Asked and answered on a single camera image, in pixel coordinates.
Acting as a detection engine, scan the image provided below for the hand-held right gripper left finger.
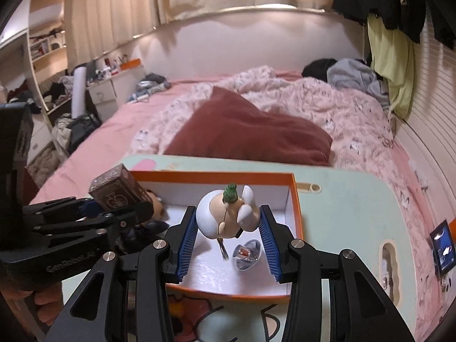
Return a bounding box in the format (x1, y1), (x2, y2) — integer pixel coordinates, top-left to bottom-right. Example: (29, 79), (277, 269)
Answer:
(44, 205), (198, 342)

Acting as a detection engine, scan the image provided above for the pink floral quilt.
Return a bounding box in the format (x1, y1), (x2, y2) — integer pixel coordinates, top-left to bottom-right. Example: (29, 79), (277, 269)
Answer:
(130, 65), (449, 328)

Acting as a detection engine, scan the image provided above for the black garment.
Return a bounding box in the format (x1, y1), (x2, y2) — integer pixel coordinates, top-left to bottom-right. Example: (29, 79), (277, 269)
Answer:
(302, 58), (348, 81)

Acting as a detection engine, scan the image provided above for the group of toiletry bottles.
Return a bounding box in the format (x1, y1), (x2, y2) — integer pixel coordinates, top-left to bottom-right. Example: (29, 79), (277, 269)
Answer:
(94, 55), (123, 79)

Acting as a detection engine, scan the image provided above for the orange cardboard box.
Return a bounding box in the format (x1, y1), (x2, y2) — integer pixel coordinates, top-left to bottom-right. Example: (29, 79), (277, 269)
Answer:
(126, 170), (304, 304)

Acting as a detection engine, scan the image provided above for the smartphone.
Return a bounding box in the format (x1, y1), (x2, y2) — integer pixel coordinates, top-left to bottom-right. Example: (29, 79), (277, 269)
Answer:
(429, 220), (456, 278)

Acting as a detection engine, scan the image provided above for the brown card box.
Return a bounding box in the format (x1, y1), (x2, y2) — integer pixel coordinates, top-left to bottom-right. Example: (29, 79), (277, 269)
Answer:
(88, 164), (152, 211)

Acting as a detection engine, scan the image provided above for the grey garment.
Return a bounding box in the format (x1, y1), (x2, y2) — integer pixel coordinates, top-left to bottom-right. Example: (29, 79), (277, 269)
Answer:
(326, 58), (390, 109)

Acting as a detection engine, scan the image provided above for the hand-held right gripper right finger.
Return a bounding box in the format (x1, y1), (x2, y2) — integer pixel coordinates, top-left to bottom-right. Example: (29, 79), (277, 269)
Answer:
(260, 205), (416, 342)

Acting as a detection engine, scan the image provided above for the white nightstand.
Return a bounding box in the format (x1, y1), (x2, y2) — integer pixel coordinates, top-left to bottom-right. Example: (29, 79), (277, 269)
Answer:
(85, 68), (146, 122)

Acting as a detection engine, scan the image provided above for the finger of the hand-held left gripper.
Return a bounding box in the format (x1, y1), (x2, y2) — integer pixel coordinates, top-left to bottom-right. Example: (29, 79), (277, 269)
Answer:
(23, 196), (102, 227)
(35, 202), (154, 239)

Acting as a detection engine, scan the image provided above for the dark clothing pile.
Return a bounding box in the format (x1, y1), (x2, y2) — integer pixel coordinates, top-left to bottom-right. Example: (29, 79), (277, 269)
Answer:
(43, 75), (77, 107)

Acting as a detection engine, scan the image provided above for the white shelving unit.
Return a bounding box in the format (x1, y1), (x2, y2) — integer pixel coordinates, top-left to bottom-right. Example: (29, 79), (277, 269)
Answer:
(0, 0), (68, 115)

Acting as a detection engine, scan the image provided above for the person's left hand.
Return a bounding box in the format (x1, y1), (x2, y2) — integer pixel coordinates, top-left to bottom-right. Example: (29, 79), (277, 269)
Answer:
(33, 282), (65, 327)

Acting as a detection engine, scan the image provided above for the maroon pillow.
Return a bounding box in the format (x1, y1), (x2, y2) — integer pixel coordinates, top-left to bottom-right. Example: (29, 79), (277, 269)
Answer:
(164, 86), (333, 167)

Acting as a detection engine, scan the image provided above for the yellow-green garment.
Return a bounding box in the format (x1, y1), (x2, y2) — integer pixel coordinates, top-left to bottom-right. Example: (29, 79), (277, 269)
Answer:
(367, 12), (416, 120)

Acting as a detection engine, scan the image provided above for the black bag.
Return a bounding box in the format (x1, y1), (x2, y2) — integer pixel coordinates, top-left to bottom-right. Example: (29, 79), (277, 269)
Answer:
(66, 113), (102, 154)

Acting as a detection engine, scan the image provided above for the pink bed sheet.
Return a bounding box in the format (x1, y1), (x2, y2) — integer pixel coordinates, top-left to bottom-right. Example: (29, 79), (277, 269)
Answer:
(30, 69), (303, 203)

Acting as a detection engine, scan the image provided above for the clear plastic capsule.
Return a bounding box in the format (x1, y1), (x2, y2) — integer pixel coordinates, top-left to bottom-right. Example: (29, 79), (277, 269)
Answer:
(231, 239), (264, 272)

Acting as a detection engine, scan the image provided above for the white toy figurine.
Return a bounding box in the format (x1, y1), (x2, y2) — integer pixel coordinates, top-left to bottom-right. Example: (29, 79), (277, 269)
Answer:
(195, 182), (263, 261)

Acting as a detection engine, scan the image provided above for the white paper roll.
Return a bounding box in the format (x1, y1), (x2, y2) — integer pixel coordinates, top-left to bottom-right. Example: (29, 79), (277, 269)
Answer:
(71, 65), (88, 118)

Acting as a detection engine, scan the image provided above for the blue white packet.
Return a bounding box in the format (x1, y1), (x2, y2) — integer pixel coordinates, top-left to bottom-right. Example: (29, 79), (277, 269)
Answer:
(128, 91), (161, 104)

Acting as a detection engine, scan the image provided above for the beige cloth pile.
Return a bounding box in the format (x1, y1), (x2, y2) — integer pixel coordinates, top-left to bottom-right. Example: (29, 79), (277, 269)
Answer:
(27, 114), (72, 186)

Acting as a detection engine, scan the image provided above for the green lap table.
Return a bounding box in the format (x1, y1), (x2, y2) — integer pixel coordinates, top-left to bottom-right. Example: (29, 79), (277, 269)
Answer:
(60, 155), (417, 342)

